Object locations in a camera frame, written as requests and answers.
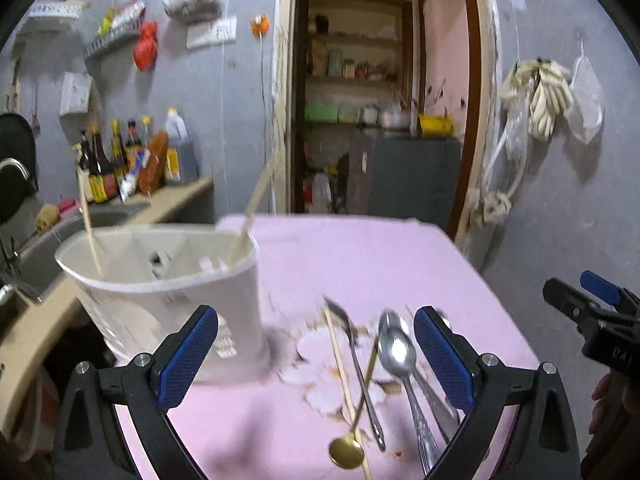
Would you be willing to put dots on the clear plastic bag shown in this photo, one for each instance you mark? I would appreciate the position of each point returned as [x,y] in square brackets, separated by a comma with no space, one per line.
[585,95]

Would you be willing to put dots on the grey cabinet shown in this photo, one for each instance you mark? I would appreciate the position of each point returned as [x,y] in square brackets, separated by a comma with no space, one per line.
[415,175]

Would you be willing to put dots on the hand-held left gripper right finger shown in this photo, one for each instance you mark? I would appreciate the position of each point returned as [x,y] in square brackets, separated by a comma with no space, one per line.
[445,360]

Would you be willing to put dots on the wooden pantry shelf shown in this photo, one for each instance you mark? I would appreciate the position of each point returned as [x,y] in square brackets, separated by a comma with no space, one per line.
[350,40]

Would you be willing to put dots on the white wall shelf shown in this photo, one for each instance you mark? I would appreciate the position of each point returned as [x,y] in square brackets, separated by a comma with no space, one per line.
[52,10]

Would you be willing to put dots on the green box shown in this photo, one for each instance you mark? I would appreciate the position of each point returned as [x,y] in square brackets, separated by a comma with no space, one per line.
[322,111]

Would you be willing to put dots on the pink floral tablecloth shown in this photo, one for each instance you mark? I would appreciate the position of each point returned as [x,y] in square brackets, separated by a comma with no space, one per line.
[350,260]

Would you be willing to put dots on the person's right hand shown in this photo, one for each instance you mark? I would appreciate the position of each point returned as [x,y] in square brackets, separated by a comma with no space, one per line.
[602,390]

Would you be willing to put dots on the white pot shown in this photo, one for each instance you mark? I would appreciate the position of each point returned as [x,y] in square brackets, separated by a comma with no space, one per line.
[395,119]

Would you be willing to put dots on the steel faucet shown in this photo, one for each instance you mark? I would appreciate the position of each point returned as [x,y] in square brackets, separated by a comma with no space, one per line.
[12,170]

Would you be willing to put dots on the white squeeze tube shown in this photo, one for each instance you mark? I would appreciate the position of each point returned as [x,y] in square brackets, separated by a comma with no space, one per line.
[129,182]

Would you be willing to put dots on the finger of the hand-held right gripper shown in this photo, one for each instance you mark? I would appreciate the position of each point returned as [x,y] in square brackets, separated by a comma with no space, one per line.
[600,285]
[565,297]

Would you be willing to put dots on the black wok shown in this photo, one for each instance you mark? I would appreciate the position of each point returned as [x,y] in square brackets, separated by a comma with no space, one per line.
[17,160]

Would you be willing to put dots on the yellow basin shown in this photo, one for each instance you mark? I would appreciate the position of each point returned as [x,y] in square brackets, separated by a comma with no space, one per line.
[436,124]

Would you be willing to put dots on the steel spoon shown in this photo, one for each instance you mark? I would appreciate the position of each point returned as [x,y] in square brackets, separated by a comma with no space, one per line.
[397,355]
[442,412]

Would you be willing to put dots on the white wall switch socket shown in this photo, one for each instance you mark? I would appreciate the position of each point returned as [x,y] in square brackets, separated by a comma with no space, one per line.
[212,32]

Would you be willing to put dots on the orange sauce pouch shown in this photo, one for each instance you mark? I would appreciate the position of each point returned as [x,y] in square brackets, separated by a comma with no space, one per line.
[154,165]

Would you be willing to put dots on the steel table knife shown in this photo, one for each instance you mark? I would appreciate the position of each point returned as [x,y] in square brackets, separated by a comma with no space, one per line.
[362,385]

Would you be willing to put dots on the orange wall hook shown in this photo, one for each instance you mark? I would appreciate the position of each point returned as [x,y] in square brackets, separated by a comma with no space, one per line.
[260,26]

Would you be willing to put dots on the red label sauce bottle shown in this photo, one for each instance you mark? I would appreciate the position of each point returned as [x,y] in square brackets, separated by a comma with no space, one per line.
[133,142]

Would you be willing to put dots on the yellow packet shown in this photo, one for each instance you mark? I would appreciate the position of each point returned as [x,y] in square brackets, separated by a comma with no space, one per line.
[106,22]

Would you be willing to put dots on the white hanging gloves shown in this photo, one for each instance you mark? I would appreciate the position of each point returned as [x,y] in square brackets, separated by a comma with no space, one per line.
[547,95]

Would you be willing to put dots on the wooden chopstick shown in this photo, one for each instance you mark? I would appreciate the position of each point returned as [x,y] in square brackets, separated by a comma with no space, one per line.
[250,210]
[345,380]
[90,230]

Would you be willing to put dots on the yellow cap sauce bottle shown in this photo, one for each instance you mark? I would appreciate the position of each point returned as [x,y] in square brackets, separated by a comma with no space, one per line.
[118,155]

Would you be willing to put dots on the white electrical box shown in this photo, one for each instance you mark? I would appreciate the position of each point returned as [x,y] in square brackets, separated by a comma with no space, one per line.
[75,94]

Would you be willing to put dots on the slim yellow cap bottle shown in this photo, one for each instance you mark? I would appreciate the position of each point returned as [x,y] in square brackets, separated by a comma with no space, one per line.
[146,132]

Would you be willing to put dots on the pink sponge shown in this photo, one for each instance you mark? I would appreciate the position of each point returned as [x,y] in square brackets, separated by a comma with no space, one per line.
[69,206]

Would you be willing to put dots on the large dark sauce bottle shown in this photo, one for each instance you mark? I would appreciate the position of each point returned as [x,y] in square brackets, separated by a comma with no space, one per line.
[102,170]

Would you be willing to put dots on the kitchen sink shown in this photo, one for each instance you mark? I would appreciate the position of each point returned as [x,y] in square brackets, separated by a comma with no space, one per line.
[107,217]

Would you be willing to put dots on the gold spoon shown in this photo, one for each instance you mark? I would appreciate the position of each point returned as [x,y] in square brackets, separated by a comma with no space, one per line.
[346,452]

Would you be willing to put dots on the red plastic bag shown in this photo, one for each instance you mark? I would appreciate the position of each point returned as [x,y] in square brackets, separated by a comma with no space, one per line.
[146,47]

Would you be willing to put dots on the clear plastic jug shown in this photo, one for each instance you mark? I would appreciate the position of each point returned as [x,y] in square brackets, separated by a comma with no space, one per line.
[321,192]

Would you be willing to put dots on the large dark oil jug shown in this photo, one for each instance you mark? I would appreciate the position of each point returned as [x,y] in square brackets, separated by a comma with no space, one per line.
[180,155]

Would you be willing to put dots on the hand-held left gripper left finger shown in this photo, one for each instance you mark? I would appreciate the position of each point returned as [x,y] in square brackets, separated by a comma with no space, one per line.
[187,360]

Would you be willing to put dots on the white plastic utensil holder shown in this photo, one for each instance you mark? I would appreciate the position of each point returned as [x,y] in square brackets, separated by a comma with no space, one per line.
[170,305]

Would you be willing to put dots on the wooden door frame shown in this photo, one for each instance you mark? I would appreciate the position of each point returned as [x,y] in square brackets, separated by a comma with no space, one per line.
[487,60]

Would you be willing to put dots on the yellow sponge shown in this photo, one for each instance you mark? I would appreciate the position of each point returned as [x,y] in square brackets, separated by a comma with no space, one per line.
[46,217]

